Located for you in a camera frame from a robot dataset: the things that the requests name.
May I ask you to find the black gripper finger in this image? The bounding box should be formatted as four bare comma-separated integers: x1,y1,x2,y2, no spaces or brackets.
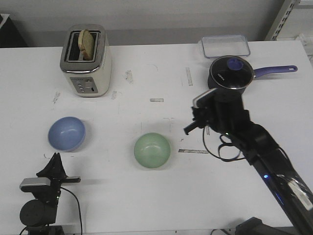
36,152,67,177

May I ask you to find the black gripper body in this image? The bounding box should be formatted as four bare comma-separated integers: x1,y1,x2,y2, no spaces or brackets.
184,101,219,135
34,172,81,196

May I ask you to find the blue bowl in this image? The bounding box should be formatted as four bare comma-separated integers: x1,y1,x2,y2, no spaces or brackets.
47,117,86,152

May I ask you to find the green bowl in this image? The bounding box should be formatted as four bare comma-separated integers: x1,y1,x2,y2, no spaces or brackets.
134,133,171,168

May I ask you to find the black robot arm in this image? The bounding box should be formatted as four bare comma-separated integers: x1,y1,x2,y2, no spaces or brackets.
184,95,313,235
20,153,81,235

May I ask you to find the dark blue saucepan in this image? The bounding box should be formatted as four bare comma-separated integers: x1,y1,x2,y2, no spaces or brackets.
216,65,298,94

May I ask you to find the glass pot lid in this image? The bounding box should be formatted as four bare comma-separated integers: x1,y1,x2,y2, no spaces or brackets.
207,55,254,91

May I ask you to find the clear plastic food container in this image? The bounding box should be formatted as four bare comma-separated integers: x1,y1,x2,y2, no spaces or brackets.
199,34,250,59

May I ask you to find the cream and chrome toaster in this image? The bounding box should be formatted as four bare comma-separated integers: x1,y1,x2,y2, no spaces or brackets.
60,24,112,97

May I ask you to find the metal shelf upright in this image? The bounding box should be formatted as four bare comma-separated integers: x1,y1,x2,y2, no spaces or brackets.
265,0,300,41

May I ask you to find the bread slice in toaster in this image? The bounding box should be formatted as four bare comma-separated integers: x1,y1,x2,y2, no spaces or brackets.
78,29,95,61

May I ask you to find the black object at left edge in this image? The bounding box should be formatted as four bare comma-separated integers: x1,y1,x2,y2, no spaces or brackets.
0,14,28,48

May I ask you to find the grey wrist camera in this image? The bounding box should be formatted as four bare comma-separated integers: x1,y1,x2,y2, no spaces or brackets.
20,177,51,192
192,88,217,109

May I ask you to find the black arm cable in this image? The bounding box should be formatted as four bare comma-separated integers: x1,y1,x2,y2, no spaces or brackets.
19,186,83,235
202,126,247,162

